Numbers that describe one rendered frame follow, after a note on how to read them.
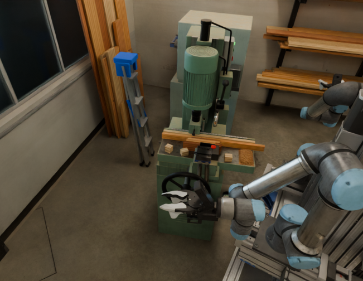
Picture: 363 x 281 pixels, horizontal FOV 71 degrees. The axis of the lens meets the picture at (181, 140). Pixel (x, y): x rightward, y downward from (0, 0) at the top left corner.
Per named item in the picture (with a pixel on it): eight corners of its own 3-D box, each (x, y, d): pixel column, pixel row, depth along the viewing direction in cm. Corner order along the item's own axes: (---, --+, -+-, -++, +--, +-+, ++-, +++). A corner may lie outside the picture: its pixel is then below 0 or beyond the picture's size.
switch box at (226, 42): (220, 66, 162) (224, 40, 152) (221, 60, 170) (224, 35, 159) (230, 67, 161) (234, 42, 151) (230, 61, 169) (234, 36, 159)
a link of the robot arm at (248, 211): (262, 227, 90) (268, 213, 85) (231, 225, 90) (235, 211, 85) (258, 209, 96) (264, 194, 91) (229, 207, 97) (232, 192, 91)
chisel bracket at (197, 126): (188, 135, 160) (189, 124, 155) (190, 122, 171) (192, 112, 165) (199, 136, 159) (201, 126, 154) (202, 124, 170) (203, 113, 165)
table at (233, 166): (153, 171, 155) (153, 164, 151) (164, 140, 178) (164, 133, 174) (254, 185, 149) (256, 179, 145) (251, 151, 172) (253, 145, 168)
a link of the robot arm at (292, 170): (332, 122, 87) (221, 185, 110) (347, 143, 78) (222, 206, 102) (347, 141, 92) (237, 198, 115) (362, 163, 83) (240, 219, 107)
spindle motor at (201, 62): (180, 109, 144) (182, 55, 125) (184, 94, 158) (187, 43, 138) (211, 112, 142) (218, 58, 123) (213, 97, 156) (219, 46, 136)
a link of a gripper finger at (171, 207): (160, 222, 88) (186, 219, 89) (160, 210, 85) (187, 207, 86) (159, 216, 90) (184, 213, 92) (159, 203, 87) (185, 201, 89)
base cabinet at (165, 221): (157, 232, 215) (155, 174, 170) (170, 181, 259) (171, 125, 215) (210, 241, 210) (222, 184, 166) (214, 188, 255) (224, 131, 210)
